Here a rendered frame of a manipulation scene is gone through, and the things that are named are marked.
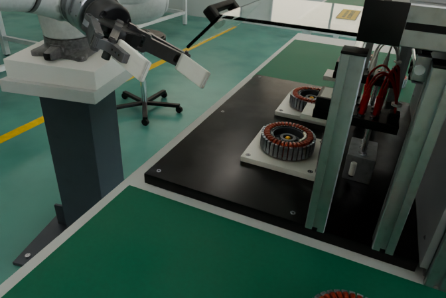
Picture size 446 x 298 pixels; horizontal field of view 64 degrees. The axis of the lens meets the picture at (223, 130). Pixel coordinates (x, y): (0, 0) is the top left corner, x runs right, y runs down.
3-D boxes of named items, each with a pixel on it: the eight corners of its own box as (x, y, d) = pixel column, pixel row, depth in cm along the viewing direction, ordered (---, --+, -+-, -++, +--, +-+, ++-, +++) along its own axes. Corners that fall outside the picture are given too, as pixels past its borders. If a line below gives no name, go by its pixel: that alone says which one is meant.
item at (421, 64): (409, 81, 43) (417, 56, 41) (405, 8, 93) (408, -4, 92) (425, 83, 42) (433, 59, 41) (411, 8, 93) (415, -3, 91)
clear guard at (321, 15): (186, 48, 58) (186, 10, 55) (240, 22, 77) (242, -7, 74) (405, 86, 47) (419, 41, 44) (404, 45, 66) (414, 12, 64)
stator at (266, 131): (252, 153, 73) (253, 137, 71) (269, 130, 82) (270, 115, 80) (306, 168, 69) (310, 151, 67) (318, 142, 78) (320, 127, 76)
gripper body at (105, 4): (113, 40, 68) (142, 64, 64) (73, 31, 61) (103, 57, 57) (127, 2, 66) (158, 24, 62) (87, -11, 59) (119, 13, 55)
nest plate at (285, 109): (274, 115, 92) (275, 110, 92) (289, 95, 104) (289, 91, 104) (334, 128, 87) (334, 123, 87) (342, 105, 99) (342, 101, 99)
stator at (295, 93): (283, 108, 93) (285, 95, 91) (297, 94, 102) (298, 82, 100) (325, 119, 88) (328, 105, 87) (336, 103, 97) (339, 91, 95)
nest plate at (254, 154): (239, 160, 72) (240, 155, 72) (263, 130, 85) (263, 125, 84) (314, 181, 67) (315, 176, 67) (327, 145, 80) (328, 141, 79)
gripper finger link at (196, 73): (174, 68, 63) (176, 68, 64) (200, 88, 60) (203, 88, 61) (181, 52, 62) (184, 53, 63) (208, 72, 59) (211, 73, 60)
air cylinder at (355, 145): (341, 177, 69) (347, 153, 66) (346, 158, 75) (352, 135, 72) (368, 185, 67) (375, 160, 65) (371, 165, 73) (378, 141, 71)
